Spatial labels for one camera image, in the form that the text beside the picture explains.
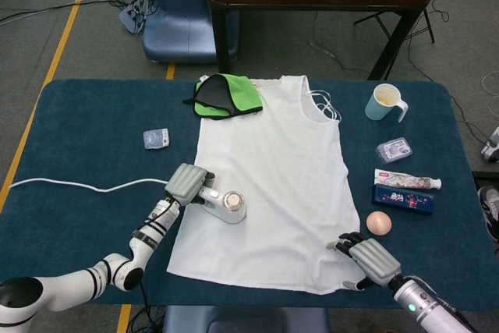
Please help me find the white power cord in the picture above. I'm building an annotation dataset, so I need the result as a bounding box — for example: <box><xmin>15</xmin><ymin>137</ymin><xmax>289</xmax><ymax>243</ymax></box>
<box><xmin>8</xmin><ymin>177</ymin><xmax>169</xmax><ymax>194</ymax></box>

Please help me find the white handheld garment steamer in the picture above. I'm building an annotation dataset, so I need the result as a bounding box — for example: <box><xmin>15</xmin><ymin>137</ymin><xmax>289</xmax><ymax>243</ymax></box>
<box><xmin>197</xmin><ymin>186</ymin><xmax>248</xmax><ymax>225</ymax></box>

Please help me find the green and black cloth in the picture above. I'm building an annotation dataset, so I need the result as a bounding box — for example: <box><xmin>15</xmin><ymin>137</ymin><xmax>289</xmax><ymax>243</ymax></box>
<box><xmin>182</xmin><ymin>73</ymin><xmax>264</xmax><ymax>121</ymax></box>

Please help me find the pink round puff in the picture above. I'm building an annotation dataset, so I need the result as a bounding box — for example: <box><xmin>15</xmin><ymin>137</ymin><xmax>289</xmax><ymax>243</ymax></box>
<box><xmin>366</xmin><ymin>211</ymin><xmax>394</xmax><ymax>236</ymax></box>

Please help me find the dark blue toothpaste box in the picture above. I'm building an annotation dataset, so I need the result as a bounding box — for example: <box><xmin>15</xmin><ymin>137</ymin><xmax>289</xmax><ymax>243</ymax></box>
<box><xmin>370</xmin><ymin>184</ymin><xmax>435</xmax><ymax>215</ymax></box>

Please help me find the dark blue carpet table cover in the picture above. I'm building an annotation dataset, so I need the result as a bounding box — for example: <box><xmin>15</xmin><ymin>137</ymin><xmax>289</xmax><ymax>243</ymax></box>
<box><xmin>0</xmin><ymin>78</ymin><xmax>499</xmax><ymax>307</ymax></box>

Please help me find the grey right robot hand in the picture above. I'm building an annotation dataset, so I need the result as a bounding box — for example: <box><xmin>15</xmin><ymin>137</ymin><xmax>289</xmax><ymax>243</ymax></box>
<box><xmin>325</xmin><ymin>232</ymin><xmax>402</xmax><ymax>292</ymax></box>

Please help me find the grey white shoe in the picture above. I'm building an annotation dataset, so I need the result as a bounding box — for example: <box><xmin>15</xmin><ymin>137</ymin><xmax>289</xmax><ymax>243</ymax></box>
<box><xmin>480</xmin><ymin>126</ymin><xmax>499</xmax><ymax>165</ymax></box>

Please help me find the white sleeveless shirt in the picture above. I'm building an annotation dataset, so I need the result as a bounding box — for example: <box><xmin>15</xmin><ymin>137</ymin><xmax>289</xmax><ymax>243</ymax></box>
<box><xmin>166</xmin><ymin>74</ymin><xmax>362</xmax><ymax>296</ymax></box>

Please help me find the white printed toothpaste tube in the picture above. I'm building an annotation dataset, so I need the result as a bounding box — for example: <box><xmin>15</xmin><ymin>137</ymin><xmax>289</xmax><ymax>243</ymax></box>
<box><xmin>373</xmin><ymin>168</ymin><xmax>443</xmax><ymax>191</ymax></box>

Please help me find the clear purple-label plastic box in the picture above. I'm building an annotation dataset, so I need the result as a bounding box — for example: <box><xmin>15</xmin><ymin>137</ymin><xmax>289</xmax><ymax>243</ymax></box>
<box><xmin>375</xmin><ymin>136</ymin><xmax>415</xmax><ymax>165</ymax></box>

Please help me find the blue floor power strip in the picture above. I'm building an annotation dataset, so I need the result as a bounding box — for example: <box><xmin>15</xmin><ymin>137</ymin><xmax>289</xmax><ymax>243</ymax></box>
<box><xmin>118</xmin><ymin>0</ymin><xmax>147</xmax><ymax>34</ymax></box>

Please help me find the light blue mug white handle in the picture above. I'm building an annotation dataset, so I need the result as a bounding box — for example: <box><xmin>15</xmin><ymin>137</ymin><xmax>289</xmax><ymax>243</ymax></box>
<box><xmin>364</xmin><ymin>83</ymin><xmax>410</xmax><ymax>124</ymax></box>

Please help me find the blue robot chassis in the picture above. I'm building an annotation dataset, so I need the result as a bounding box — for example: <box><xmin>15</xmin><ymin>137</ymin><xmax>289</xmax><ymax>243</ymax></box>
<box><xmin>162</xmin><ymin>305</ymin><xmax>331</xmax><ymax>333</ymax></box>

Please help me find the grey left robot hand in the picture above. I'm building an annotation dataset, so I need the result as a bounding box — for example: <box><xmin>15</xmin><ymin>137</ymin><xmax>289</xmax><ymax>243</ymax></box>
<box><xmin>163</xmin><ymin>163</ymin><xmax>216</xmax><ymax>206</ymax></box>

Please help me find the small blue tissue pack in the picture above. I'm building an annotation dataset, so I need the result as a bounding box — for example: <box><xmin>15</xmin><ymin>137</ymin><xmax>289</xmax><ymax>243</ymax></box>
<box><xmin>142</xmin><ymin>127</ymin><xmax>171</xmax><ymax>151</ymax></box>

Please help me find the black tripod stand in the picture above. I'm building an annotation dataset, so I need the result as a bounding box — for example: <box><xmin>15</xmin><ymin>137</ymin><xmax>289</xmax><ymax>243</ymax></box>
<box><xmin>353</xmin><ymin>8</ymin><xmax>436</xmax><ymax>44</ymax></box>

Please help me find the grey black sneaker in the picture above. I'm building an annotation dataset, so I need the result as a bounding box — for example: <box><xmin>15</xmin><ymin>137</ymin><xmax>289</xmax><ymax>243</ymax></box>
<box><xmin>476</xmin><ymin>185</ymin><xmax>499</xmax><ymax>241</ymax></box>

